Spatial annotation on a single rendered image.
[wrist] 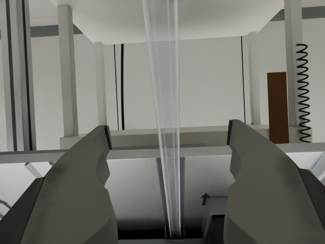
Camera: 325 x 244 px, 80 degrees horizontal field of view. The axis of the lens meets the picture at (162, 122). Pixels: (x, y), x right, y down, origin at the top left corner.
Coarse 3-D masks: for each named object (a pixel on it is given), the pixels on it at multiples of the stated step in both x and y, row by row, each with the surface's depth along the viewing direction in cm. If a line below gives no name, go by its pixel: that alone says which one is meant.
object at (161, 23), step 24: (144, 0) 7; (168, 0) 7; (168, 24) 8; (168, 48) 9; (168, 72) 9; (168, 96) 10; (168, 120) 12; (168, 144) 13; (168, 168) 15; (168, 192) 18; (168, 216) 21
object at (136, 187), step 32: (0, 160) 17; (32, 160) 17; (128, 160) 16; (160, 160) 16; (192, 160) 16; (224, 160) 16; (0, 192) 20; (128, 192) 20; (160, 192) 20; (192, 192) 20; (224, 192) 20; (128, 224) 26; (160, 224) 26; (192, 224) 26
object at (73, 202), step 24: (96, 144) 10; (72, 168) 8; (96, 168) 8; (48, 192) 7; (72, 192) 7; (96, 192) 7; (48, 216) 6; (72, 216) 6; (96, 216) 6; (24, 240) 6; (48, 240) 6; (72, 240) 6; (96, 240) 6
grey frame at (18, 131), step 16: (0, 0) 42; (16, 0) 42; (0, 16) 42; (16, 16) 42; (16, 32) 42; (16, 48) 42; (16, 64) 42; (16, 80) 42; (32, 80) 46; (16, 96) 42; (32, 96) 46; (16, 112) 42; (32, 112) 46; (16, 128) 43; (32, 128) 45; (16, 144) 44; (32, 144) 45
